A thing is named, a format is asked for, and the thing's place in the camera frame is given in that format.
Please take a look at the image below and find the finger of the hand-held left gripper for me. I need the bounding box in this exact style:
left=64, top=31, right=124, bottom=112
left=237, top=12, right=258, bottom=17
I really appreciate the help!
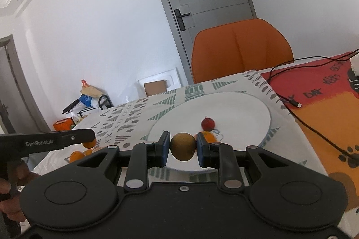
left=60, top=129, right=96, bottom=146

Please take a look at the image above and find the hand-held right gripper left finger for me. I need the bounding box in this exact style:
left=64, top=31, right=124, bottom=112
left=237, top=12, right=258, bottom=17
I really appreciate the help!
left=69, top=131, right=171, bottom=192

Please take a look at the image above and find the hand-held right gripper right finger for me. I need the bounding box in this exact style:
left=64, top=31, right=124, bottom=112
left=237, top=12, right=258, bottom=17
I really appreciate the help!
left=196, top=132, right=292, bottom=192

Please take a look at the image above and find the brown kiwi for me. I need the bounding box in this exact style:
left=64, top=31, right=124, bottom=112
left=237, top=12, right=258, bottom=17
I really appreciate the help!
left=171, top=133, right=196, bottom=161

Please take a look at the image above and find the small red fruit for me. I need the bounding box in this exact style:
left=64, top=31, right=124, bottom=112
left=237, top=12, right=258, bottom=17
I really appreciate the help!
left=201, top=116, right=216, bottom=130

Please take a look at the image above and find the white plate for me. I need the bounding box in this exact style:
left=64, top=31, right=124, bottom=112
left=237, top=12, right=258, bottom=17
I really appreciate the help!
left=146, top=92, right=272, bottom=173

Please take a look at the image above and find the person's left hand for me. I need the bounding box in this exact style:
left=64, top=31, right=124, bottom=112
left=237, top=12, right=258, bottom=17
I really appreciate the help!
left=0, top=164, right=41, bottom=224

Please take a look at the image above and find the orange box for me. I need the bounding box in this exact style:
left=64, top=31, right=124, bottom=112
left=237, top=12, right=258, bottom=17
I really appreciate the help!
left=53, top=120, right=75, bottom=132

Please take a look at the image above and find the flat black item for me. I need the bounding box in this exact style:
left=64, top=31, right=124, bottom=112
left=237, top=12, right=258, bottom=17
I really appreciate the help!
left=62, top=100, right=85, bottom=115

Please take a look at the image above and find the blue plastic bag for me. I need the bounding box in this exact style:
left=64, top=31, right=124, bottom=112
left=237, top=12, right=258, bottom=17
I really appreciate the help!
left=79, top=94, right=94, bottom=107

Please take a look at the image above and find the black metal rack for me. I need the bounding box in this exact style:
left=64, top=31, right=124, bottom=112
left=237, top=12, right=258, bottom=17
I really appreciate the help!
left=98, top=95, right=113, bottom=110

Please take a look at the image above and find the patterned white tablecloth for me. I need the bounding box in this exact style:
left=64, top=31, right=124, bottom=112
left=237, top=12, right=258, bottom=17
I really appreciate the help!
left=31, top=69, right=328, bottom=192

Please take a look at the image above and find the grey side door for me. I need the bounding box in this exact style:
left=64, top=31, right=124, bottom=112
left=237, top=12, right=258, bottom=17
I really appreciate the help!
left=0, top=35, right=49, bottom=135

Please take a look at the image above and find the brown cardboard piece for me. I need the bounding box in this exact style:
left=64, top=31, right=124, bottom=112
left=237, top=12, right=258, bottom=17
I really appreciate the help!
left=144, top=80, right=167, bottom=96

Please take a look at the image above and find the white foam board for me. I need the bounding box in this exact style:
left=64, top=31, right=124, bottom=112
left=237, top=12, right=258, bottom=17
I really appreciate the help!
left=137, top=67, right=180, bottom=97

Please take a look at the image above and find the orange chair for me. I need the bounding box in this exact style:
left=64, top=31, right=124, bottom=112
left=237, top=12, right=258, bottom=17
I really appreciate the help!
left=191, top=18, right=294, bottom=84

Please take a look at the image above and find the red orange printed mat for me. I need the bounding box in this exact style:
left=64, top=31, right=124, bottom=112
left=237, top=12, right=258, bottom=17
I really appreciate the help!
left=269, top=52, right=359, bottom=217

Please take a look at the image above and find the white charger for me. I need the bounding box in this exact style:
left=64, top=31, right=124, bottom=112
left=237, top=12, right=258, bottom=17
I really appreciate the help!
left=348, top=52, right=359, bottom=78

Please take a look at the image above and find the paper bag with orange handles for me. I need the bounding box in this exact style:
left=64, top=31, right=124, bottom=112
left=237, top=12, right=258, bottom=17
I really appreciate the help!
left=81, top=80, right=102, bottom=99

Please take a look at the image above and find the black charger cable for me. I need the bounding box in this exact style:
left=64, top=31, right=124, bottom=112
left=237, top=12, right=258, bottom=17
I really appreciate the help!
left=268, top=50, right=359, bottom=109

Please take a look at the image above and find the black door handle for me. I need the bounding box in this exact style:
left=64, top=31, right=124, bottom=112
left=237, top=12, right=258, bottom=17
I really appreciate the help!
left=174, top=9, right=191, bottom=32

